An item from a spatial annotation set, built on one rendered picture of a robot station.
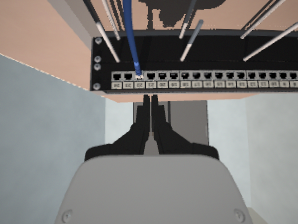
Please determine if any black patch panel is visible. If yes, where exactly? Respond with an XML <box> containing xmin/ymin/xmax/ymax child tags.
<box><xmin>47</xmin><ymin>0</ymin><xmax>298</xmax><ymax>95</ymax></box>

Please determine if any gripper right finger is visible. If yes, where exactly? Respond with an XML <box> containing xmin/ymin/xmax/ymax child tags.
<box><xmin>151</xmin><ymin>94</ymin><xmax>220</xmax><ymax>160</ymax></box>

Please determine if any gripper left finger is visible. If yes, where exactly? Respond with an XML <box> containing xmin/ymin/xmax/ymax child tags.
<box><xmin>84</xmin><ymin>95</ymin><xmax>150</xmax><ymax>162</ymax></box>

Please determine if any blue patch cable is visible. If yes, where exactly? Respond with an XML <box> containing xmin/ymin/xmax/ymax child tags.
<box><xmin>122</xmin><ymin>0</ymin><xmax>140</xmax><ymax>70</ymax></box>

